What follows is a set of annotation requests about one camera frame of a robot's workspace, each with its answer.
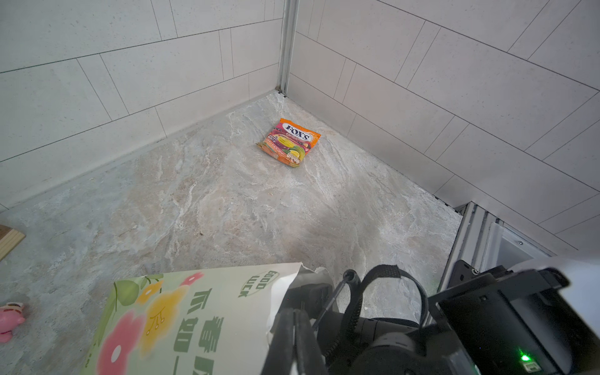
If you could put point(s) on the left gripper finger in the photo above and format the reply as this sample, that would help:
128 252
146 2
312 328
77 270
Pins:
295 342

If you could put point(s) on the orange Fox's candy bag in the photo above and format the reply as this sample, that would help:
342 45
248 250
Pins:
289 143

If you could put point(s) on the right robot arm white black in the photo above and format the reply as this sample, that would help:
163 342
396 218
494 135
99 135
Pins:
498 322

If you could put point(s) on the small pink toy on table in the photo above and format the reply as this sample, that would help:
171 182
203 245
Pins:
11 316

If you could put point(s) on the wooden chessboard box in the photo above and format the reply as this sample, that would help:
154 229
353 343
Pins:
9 239

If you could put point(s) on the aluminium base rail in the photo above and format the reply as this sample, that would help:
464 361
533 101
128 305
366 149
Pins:
484 242

